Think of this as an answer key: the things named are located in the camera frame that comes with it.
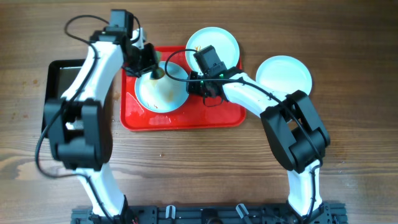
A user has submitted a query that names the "green and yellow sponge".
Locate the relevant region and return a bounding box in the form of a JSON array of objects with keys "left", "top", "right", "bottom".
[{"left": 150, "top": 67, "right": 165, "bottom": 80}]

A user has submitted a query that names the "light blue plate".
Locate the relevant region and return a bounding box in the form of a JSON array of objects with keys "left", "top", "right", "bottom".
[
  {"left": 135, "top": 72, "right": 189, "bottom": 113},
  {"left": 185, "top": 27, "right": 240, "bottom": 68},
  {"left": 256, "top": 55, "right": 313, "bottom": 95}
]

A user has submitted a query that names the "light blue plate bottom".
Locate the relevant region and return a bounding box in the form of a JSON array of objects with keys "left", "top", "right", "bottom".
[{"left": 256, "top": 55, "right": 313, "bottom": 95}]

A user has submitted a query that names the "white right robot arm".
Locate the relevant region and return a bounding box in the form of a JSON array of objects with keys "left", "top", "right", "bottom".
[{"left": 187, "top": 67, "right": 330, "bottom": 223}]

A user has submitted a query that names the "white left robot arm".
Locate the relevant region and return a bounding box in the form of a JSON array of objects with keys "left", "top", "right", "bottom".
[{"left": 41, "top": 28, "right": 159, "bottom": 223}]

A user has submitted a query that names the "black water tray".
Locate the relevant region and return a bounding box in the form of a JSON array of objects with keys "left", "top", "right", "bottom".
[{"left": 41, "top": 58, "right": 108, "bottom": 138}]

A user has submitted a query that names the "light blue plate top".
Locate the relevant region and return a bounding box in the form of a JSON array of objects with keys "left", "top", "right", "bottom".
[{"left": 185, "top": 27, "right": 240, "bottom": 68}]

